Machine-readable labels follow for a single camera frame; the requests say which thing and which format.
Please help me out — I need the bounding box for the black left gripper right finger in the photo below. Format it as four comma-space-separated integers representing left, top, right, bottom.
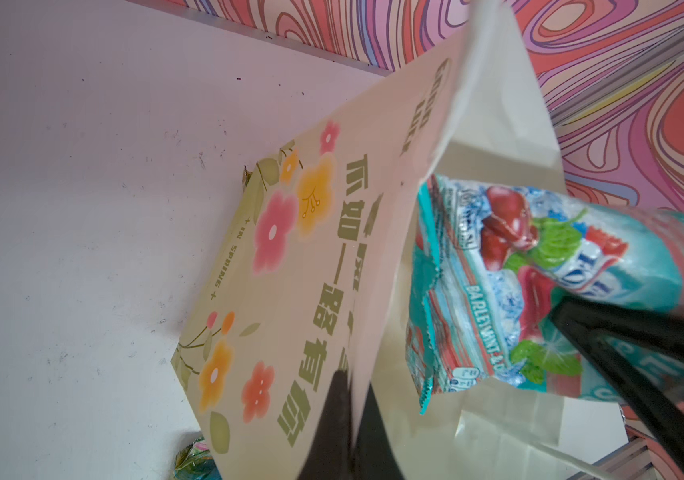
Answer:
353, 386, 405, 480

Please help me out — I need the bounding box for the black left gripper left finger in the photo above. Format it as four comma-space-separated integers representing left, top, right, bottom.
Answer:
298, 370, 353, 480

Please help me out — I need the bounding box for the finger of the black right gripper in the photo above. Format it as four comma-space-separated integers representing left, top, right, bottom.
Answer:
551, 297, 684, 474

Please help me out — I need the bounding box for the teal Fox's mint bag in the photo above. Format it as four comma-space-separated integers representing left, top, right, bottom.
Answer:
406, 175, 684, 407

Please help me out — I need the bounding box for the illustrated paper gift bag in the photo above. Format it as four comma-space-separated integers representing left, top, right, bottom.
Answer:
170, 0, 619, 480

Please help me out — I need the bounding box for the green candy bag front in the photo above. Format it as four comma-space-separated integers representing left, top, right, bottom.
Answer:
170, 436, 222, 480

